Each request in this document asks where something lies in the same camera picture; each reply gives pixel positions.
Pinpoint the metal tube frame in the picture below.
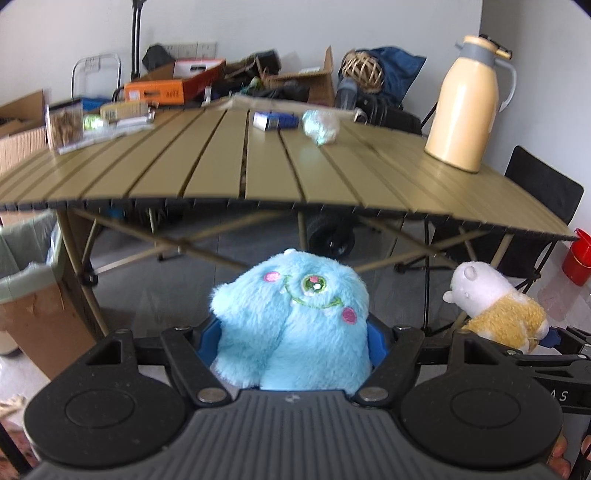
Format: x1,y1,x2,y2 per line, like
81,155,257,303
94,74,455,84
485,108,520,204
71,52,123,100

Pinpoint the red bucket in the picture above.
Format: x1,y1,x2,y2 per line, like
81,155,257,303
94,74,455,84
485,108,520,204
561,228,591,287

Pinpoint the clear snack jar black lid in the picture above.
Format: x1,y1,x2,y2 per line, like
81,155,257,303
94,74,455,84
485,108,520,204
45,100,85,151

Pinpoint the large open cardboard box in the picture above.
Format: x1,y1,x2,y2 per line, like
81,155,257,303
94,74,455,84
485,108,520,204
0,89,49,176

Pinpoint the green trash bag liner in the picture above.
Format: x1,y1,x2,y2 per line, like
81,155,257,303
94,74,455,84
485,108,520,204
0,210,64,306

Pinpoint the beige folding wagon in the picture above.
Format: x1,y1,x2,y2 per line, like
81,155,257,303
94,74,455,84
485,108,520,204
130,0,371,260

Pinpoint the grey water bottle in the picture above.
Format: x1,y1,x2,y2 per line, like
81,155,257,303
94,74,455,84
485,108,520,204
334,76,359,108

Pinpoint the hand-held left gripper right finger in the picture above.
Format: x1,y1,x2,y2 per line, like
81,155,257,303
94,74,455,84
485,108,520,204
353,316,504,409

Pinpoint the printed paper leaflet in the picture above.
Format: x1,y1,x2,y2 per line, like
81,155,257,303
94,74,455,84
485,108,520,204
57,122,156,156

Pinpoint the blue fabric bag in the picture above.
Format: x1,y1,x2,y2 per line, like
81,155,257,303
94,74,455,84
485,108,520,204
339,45,428,112

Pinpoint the olive folding slat table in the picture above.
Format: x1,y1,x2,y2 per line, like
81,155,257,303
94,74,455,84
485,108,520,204
0,96,581,339

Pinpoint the wicker ball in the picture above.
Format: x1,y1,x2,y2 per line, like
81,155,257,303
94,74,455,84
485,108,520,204
344,51,386,92

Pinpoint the cream thermos jug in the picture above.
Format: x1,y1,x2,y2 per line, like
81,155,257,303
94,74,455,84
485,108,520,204
423,34,517,174

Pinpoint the person's right hand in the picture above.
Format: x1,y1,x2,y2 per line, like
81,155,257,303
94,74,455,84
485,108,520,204
549,433,591,479

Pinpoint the black duffel bag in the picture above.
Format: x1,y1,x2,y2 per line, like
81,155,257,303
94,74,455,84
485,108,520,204
359,99,424,135

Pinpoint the white and yellow plush toy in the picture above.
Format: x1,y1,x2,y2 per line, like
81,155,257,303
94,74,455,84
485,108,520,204
442,260,551,356

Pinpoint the small brown cardboard box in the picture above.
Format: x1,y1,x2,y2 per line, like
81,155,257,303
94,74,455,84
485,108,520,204
260,44,337,106

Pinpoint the cardboard trash box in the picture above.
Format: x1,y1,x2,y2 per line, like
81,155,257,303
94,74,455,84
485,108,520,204
0,210,110,382

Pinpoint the yellow-green carton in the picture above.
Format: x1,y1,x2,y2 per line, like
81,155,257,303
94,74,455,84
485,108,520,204
100,100,156,122

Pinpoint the orange cardboard tray box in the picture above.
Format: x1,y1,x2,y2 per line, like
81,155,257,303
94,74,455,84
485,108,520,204
123,58,227,105

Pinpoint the black folding camp chair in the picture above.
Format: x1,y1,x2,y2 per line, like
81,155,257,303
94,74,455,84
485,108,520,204
396,145,585,336

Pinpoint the blue plush monster toy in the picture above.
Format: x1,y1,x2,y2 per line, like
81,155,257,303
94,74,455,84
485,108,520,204
210,249,373,391

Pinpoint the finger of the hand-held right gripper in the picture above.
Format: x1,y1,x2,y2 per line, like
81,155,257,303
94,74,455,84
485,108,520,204
501,344,591,371
544,325,591,357

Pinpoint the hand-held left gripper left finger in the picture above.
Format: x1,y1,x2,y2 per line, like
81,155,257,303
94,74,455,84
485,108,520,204
85,320,232,409

